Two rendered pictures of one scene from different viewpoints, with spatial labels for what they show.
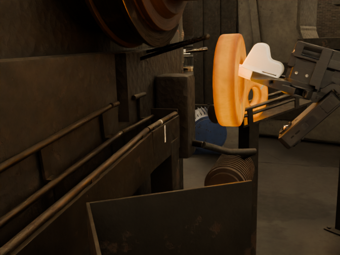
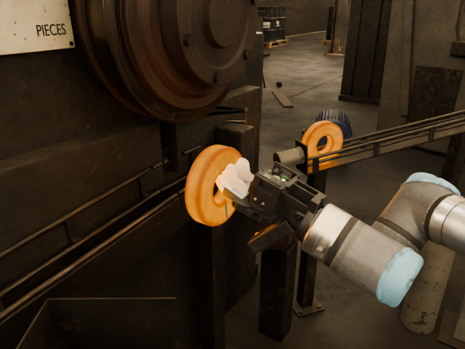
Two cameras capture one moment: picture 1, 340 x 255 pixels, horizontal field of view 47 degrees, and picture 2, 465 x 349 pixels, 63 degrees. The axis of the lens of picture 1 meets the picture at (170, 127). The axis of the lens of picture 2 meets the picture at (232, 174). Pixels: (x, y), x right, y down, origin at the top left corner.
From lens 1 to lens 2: 0.40 m
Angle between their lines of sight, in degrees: 19
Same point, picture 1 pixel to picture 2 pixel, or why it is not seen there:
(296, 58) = (255, 187)
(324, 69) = (274, 203)
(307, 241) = not seen: hidden behind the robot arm
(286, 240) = not seen: hidden behind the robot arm
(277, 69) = (243, 190)
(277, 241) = not seen: hidden behind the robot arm
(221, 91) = (190, 205)
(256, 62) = (229, 179)
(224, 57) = (194, 177)
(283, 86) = (241, 209)
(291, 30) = (449, 30)
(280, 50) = (432, 52)
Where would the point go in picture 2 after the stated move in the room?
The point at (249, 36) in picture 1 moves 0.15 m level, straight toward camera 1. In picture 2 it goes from (400, 32) to (398, 34)
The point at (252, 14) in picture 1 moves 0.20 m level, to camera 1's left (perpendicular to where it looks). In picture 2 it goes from (406, 9) to (379, 8)
